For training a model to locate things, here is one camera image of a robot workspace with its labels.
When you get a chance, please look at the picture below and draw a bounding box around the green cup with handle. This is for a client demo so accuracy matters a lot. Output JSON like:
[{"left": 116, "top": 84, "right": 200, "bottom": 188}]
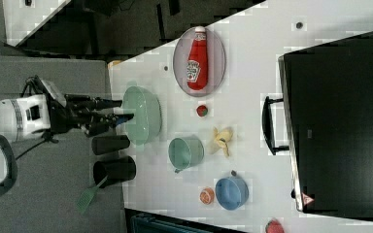
[{"left": 168, "top": 136, "right": 204, "bottom": 173}]

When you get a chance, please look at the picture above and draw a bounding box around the small black cylinder holder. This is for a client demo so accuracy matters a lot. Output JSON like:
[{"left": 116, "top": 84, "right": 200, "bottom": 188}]
[{"left": 91, "top": 135, "right": 130, "bottom": 155}]

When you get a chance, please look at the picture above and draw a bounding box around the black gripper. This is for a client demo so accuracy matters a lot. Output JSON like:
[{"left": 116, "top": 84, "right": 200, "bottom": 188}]
[{"left": 47, "top": 94, "right": 134, "bottom": 136}]

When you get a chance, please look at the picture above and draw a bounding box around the large black cylinder holder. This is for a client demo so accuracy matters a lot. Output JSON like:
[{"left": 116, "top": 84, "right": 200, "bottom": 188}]
[{"left": 92, "top": 156, "right": 136, "bottom": 188}]

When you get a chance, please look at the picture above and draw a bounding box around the yellow plush banana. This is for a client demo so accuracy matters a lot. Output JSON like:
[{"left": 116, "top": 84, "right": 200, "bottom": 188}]
[{"left": 208, "top": 127, "right": 233, "bottom": 157}]

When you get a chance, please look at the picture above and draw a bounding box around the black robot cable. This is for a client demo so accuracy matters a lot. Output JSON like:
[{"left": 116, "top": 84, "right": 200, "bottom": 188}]
[{"left": 14, "top": 76, "right": 59, "bottom": 161}]

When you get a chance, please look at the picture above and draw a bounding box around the green plastic spatula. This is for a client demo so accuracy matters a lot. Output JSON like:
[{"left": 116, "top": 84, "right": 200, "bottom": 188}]
[{"left": 76, "top": 177, "right": 108, "bottom": 215}]

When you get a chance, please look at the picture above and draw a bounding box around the orange slice toy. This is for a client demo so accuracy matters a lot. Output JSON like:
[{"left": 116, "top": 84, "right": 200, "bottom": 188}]
[{"left": 199, "top": 187, "right": 215, "bottom": 205}]

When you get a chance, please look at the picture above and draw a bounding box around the black toaster oven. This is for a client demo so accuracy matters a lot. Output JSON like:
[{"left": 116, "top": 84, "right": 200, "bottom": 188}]
[{"left": 262, "top": 31, "right": 373, "bottom": 221}]

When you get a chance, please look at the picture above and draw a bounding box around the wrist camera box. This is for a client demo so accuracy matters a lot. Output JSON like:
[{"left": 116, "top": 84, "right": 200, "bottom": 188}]
[{"left": 36, "top": 78, "right": 67, "bottom": 107}]

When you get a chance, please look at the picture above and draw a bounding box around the red plush ketchup bottle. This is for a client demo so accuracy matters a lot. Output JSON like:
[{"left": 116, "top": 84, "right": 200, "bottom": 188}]
[{"left": 186, "top": 26, "right": 208, "bottom": 90}]

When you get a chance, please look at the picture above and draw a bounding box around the blue cup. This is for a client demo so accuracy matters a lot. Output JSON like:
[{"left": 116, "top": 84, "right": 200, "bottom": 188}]
[{"left": 215, "top": 170, "right": 249, "bottom": 211}]

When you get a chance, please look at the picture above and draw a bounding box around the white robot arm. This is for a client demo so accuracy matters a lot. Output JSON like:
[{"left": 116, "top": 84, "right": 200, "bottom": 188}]
[{"left": 0, "top": 94, "right": 132, "bottom": 196}]

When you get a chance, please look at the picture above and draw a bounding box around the green plastic colander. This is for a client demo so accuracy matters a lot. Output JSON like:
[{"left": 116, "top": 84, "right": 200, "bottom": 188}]
[{"left": 122, "top": 85, "right": 162, "bottom": 146}]

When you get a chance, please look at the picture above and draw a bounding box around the strawberry toy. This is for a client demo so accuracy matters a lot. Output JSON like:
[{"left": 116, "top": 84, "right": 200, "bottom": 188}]
[{"left": 265, "top": 219, "right": 285, "bottom": 233}]

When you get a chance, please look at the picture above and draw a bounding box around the grey round plate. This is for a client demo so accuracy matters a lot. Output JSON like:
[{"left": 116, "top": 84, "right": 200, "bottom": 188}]
[{"left": 173, "top": 26, "right": 226, "bottom": 97}]

